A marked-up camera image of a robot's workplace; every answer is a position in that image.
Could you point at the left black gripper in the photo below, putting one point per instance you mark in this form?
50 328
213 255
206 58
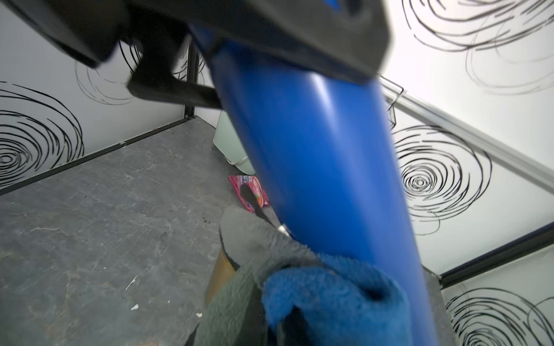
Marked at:
347 40

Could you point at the blue thermos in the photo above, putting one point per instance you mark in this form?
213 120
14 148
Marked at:
323 151

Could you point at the blue and grey cloth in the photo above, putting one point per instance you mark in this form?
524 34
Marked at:
283 293

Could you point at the gold thermos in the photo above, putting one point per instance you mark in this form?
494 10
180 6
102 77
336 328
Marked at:
223 270

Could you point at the mint green toaster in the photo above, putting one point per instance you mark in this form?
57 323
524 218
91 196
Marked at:
227 141

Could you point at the purple candy bag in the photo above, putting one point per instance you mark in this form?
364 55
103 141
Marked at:
249 191

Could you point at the black wire basket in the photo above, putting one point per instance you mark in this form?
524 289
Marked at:
392 93

